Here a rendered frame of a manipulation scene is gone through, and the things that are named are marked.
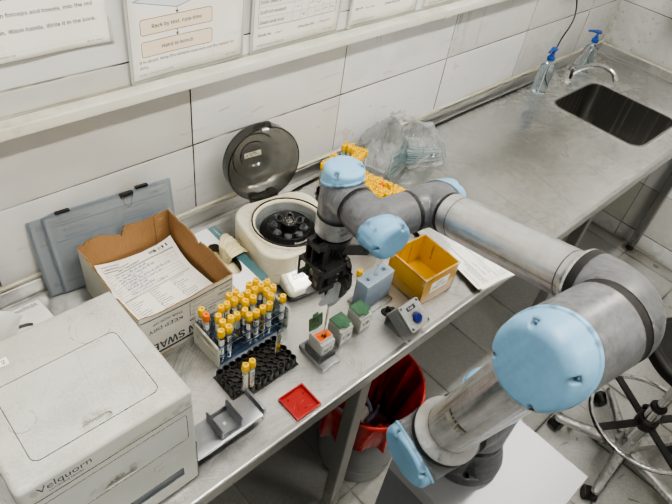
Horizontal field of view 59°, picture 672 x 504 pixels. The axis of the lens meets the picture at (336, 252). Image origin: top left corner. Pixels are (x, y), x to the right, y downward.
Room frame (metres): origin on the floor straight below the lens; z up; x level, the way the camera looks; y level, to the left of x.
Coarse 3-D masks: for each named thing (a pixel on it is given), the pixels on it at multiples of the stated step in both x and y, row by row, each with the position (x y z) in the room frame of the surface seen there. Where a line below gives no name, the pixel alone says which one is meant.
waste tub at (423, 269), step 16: (416, 240) 1.22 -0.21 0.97; (432, 240) 1.23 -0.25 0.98; (400, 256) 1.18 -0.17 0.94; (416, 256) 1.24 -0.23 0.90; (432, 256) 1.21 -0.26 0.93; (448, 256) 1.18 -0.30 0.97; (400, 272) 1.12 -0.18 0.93; (416, 272) 1.09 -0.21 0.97; (432, 272) 1.20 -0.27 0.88; (448, 272) 1.13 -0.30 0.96; (400, 288) 1.11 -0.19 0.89; (416, 288) 1.08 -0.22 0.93; (432, 288) 1.09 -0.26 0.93; (448, 288) 1.15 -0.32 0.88
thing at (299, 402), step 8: (288, 392) 0.74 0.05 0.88; (296, 392) 0.75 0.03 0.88; (304, 392) 0.75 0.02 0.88; (280, 400) 0.71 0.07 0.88; (288, 400) 0.72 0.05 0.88; (296, 400) 0.73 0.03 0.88; (304, 400) 0.73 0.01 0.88; (312, 400) 0.73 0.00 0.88; (288, 408) 0.70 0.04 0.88; (296, 408) 0.71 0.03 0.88; (304, 408) 0.71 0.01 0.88; (312, 408) 0.71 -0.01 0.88; (296, 416) 0.68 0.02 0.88; (304, 416) 0.69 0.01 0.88
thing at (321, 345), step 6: (312, 330) 0.87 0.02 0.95; (318, 330) 0.87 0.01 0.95; (312, 336) 0.85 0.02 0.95; (318, 336) 0.85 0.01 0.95; (324, 336) 0.86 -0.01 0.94; (330, 336) 0.86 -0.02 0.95; (312, 342) 0.85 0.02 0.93; (318, 342) 0.84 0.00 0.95; (324, 342) 0.84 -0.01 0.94; (330, 342) 0.85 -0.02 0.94; (318, 348) 0.84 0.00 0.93; (324, 348) 0.83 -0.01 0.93; (330, 348) 0.85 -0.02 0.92; (318, 354) 0.83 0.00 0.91
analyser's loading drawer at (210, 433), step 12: (240, 396) 0.69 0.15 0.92; (252, 396) 0.68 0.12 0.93; (228, 408) 0.64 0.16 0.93; (240, 408) 0.66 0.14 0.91; (252, 408) 0.66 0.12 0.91; (264, 408) 0.66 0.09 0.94; (204, 420) 0.62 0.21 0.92; (216, 420) 0.62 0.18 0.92; (228, 420) 0.63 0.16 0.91; (240, 420) 0.62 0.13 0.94; (252, 420) 0.64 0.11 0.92; (204, 432) 0.59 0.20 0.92; (216, 432) 0.59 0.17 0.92; (228, 432) 0.60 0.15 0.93; (204, 444) 0.57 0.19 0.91; (216, 444) 0.57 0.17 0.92; (204, 456) 0.55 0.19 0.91
